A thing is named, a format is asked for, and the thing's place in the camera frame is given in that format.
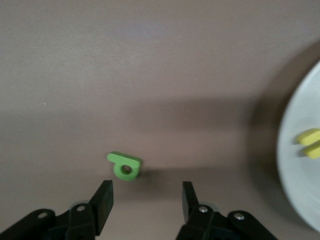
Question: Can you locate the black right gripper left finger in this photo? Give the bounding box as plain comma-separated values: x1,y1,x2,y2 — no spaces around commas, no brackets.
0,179,115,240

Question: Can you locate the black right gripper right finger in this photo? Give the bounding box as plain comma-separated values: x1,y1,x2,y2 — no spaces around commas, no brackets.
174,181,280,240

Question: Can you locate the green foam letter a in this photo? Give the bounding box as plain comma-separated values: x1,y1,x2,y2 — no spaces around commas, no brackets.
106,151,143,182

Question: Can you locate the yellow foam letter u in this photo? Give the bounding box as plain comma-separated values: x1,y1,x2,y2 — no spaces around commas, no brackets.
296,127,320,160

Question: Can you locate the beige round plate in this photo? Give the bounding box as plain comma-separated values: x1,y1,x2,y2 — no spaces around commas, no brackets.
276,37,320,234

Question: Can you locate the brown table mat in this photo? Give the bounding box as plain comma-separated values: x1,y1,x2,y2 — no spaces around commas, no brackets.
0,0,320,240

